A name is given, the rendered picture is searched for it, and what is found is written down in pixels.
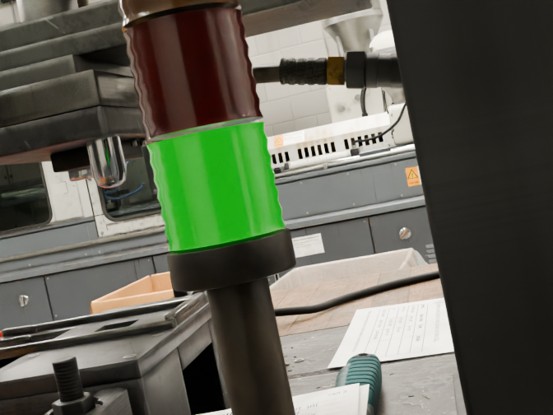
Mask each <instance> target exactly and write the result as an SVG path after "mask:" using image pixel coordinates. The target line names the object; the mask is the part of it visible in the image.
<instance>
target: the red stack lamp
mask: <svg viewBox="0 0 553 415"><path fill-rule="evenodd" d="M242 14H243V13H242V11H241V10H240V9H236V8H229V7H218V8H206V9H199V10H193V11H187V12H179V13H175V14H171V15H167V16H161V17H157V18H155V19H152V20H149V21H144V22H142V23H140V24H137V25H135V26H132V27H130V28H129V29H127V30H125V31H124V33H123V37H124V39H125V41H126V43H127V55H128V57H129V59H130V61H131V65H130V71H131V73H132V75H133V77H134V89H135V92H136V93H137V96H138V102H137V106H138V108H139V110H140V111H141V113H142V126H143V128H144V129H145V131H146V139H145V141H146V142H150V141H159V140H165V139H170V138H176V137H180V136H183V135H188V134H191V133H199V132H203V131H207V130H212V129H216V128H224V127H229V126H234V125H239V124H246V123H249V122H253V121H255V120H259V119H262V118H263V114H262V112H261V110H260V99H259V97H258V93H257V92H256V88H257V82H256V80H255V78H254V76H253V63H252V61H251V59H250V57H249V45H248V43H247V41H246V39H245V37H246V29H245V27H244V24H243V22H242Z"/></svg>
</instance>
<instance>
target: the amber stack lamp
mask: <svg viewBox="0 0 553 415"><path fill-rule="evenodd" d="M117 1H118V14H119V16H120V18H121V20H122V32H124V31H125V30H127V29H129V28H130V27H132V26H135V25H137V24H140V23H142V22H144V21H149V20H152V19H155V18H157V17H161V16H167V15H171V14H175V13H179V12H187V11H193V10H199V9H206V8H218V7H229V8H236V9H241V6H240V4H239V0H117Z"/></svg>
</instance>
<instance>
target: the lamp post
mask: <svg viewBox="0 0 553 415"><path fill-rule="evenodd" d="M166 258H167V262H168V266H169V271H170V277H171V282H172V286H173V288H174V290H175V291H205V290H206V291H207V299H208V303H209V306H210V311H211V318H212V323H213V326H214V330H215V335H216V341H217V346H218V350H219V354H220V358H221V365H222V370H223V374H224V377H225V385H226V389H227V393H228V397H229V401H230V408H231V412H232V415H295V408H294V404H293V399H292V395H291V391H290V383H289V379H288V375H287V371H286V364H285V359H284V355H283V351H282V347H281V340H280V335H279V331H278V327H277V319H276V316H275V311H274V307H273V303H272V295H271V291H270V287H269V283H268V279H267V277H270V276H272V275H275V274H278V273H282V272H284V271H286V270H288V269H290V268H293V267H294V266H295V265H296V259H295V251H294V247H293V243H292V239H291V234H290V229H289V228H287V227H283V228H281V229H279V230H276V231H272V232H268V233H266V234H262V235H256V236H253V237H249V238H246V239H242V240H236V241H231V242H227V243H223V244H219V245H211V246H207V247H202V248H196V249H186V250H178V251H170V252H169V253H167V254H166Z"/></svg>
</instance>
